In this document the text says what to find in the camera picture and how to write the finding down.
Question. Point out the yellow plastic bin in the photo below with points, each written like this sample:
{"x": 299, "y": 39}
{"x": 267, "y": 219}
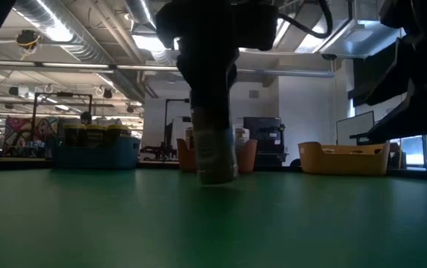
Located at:
{"x": 343, "y": 162}

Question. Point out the person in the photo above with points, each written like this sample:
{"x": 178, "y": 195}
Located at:
{"x": 85, "y": 118}

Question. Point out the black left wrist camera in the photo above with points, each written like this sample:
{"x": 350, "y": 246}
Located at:
{"x": 258, "y": 26}

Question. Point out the grey ceiling pipe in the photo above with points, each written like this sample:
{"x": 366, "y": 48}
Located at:
{"x": 86, "y": 66}

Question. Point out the blue plastic bin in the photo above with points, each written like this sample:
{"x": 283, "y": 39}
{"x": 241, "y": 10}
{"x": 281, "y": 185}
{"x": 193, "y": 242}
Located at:
{"x": 95, "y": 156}

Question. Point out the yellow-lid spice jar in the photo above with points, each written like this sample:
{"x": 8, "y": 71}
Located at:
{"x": 74, "y": 128}
{"x": 119, "y": 129}
{"x": 97, "y": 129}

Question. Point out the whiteboard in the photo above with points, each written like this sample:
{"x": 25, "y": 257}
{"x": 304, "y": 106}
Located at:
{"x": 354, "y": 128}

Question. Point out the green table mat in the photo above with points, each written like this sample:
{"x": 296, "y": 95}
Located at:
{"x": 213, "y": 223}

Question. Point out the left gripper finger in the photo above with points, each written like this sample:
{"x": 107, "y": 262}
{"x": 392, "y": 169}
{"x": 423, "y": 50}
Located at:
{"x": 211, "y": 106}

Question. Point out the black rectangular frame stand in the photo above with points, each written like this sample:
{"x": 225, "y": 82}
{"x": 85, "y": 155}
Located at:
{"x": 165, "y": 126}

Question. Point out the dark glass spice jar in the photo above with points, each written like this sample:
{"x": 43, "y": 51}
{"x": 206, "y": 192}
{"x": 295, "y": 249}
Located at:
{"x": 215, "y": 156}

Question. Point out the orange plastic bin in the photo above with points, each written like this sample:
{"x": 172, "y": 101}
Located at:
{"x": 246, "y": 160}

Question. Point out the black cabinet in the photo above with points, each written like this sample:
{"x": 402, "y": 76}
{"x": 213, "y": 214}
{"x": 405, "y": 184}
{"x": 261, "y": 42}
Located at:
{"x": 269, "y": 130}

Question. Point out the colourful wall hanging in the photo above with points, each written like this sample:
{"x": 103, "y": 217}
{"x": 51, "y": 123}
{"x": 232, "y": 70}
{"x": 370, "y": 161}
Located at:
{"x": 19, "y": 128}

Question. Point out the black metal rig frame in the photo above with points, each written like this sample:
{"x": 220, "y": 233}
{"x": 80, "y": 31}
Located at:
{"x": 34, "y": 111}

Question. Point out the narrow silver ceiling duct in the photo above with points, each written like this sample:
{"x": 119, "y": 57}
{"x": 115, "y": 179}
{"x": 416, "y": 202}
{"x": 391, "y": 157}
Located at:
{"x": 142, "y": 13}

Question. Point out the wide spiral ceiling duct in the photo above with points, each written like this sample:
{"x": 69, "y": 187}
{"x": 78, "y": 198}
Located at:
{"x": 82, "y": 52}

